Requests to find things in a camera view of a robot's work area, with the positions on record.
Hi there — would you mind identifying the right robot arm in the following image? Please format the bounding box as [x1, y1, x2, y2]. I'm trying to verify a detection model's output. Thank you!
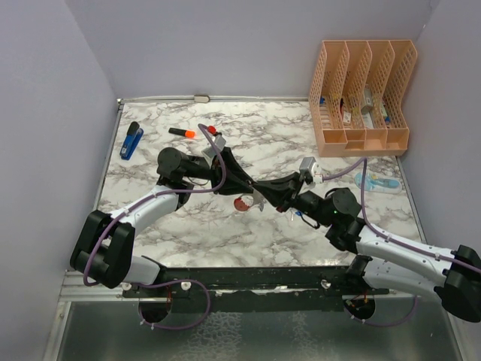
[253, 172, 480, 323]

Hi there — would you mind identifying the peach plastic desk organizer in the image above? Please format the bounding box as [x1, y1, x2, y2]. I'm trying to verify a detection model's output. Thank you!
[308, 40, 418, 157]

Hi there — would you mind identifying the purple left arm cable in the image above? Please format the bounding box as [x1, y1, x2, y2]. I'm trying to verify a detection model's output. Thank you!
[82, 123, 227, 331]

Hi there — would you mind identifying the white wall clip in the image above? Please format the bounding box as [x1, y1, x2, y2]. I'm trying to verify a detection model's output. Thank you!
[193, 94, 210, 104]

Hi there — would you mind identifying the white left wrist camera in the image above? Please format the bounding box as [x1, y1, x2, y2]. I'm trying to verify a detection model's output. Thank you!
[202, 135, 226, 162]

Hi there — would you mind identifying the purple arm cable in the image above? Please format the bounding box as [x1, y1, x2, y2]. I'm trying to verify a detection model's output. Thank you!
[82, 123, 227, 331]
[317, 156, 481, 327]

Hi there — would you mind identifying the light blue packaged item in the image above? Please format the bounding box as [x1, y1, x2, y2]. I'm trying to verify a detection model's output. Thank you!
[364, 173, 402, 194]

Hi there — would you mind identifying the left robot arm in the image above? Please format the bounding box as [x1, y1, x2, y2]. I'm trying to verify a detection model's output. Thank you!
[70, 147, 254, 297]

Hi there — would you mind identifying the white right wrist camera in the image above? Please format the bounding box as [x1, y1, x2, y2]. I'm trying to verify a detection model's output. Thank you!
[299, 156, 322, 185]

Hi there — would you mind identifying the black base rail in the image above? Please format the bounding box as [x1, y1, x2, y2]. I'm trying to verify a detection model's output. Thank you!
[123, 266, 389, 313]

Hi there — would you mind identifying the blue key tag with key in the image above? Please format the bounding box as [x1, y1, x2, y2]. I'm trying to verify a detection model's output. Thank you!
[290, 211, 304, 221]

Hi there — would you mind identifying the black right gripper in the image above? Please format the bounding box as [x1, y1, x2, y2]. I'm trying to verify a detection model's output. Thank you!
[253, 172, 334, 228]

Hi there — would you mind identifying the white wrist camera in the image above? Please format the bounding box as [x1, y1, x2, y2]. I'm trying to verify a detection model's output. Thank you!
[202, 135, 226, 162]
[299, 156, 322, 185]

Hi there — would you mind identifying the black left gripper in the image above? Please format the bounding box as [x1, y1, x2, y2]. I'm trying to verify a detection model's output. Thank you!
[183, 146, 255, 194]

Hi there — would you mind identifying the black orange highlighter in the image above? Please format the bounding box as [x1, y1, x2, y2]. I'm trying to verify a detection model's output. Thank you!
[168, 128, 196, 138]

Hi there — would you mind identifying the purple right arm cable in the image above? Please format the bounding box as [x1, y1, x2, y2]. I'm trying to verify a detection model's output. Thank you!
[317, 156, 481, 327]

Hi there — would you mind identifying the blue black stapler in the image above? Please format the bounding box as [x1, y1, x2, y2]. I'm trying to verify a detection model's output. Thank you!
[119, 121, 144, 160]

